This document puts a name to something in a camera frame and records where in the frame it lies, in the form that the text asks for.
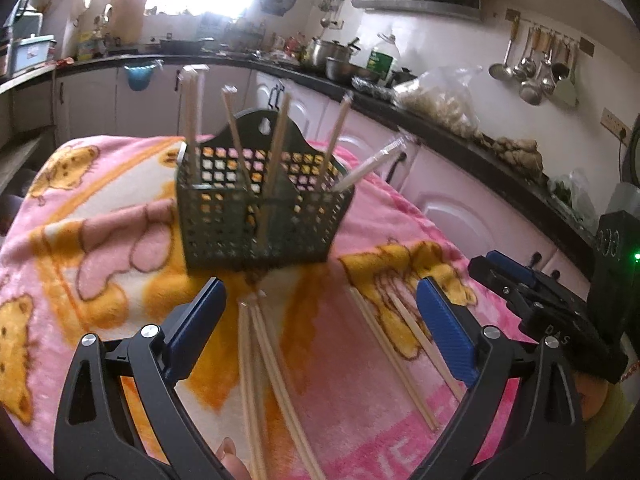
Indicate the steel cooking pot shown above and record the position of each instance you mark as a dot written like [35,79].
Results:
[330,52]

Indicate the pale green spatula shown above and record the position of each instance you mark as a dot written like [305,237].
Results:
[568,92]

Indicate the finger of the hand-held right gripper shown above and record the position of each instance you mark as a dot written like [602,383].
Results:
[512,267]
[505,290]

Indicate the wall power socket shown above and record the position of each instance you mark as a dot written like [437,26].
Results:
[614,122]

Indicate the pink bear printed blanket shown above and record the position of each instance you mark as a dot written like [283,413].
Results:
[100,240]

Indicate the utensils hanging beside hood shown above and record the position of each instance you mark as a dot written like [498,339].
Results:
[332,7]

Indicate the ginger roots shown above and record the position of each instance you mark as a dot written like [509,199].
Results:
[515,152]

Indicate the steel ladle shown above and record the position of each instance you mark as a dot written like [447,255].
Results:
[531,94]
[500,71]

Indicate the bag of green vegetables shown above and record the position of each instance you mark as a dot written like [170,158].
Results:
[572,192]

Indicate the person's left hand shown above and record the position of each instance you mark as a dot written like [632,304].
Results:
[232,460]

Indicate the teal storage box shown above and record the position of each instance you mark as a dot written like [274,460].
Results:
[32,55]

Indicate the steel basin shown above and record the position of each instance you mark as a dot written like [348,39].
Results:
[350,71]

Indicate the group of condiment bottles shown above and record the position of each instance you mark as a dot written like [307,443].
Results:
[290,47]

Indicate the white base cabinets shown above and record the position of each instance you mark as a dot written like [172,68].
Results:
[450,200]

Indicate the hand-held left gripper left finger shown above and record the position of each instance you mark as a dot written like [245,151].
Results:
[197,320]

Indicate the pile of wooden chopsticks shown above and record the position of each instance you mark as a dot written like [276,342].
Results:
[260,342]

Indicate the wall utensil rail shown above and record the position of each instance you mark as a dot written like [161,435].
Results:
[550,32]

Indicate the disposable chopstick pair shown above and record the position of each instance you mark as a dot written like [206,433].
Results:
[192,110]
[336,135]
[234,130]
[370,165]

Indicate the person's right hand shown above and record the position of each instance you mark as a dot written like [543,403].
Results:
[597,397]

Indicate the steel spoon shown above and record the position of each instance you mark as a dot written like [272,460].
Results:
[525,67]
[547,82]

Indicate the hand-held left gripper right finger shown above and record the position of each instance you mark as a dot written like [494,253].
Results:
[447,332]

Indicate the clear cooking oil bottle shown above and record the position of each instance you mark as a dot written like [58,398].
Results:
[382,62]

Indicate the clear plastic food bag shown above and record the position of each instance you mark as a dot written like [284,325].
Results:
[440,102]

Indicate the beige cutting board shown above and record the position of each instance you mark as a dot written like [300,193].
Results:
[130,17]

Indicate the wooden shelf unit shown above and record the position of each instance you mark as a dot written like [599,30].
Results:
[20,155]

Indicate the dark green perforated utensil basket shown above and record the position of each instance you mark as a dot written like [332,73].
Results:
[225,225]

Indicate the small black pot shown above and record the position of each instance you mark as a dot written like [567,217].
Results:
[404,77]

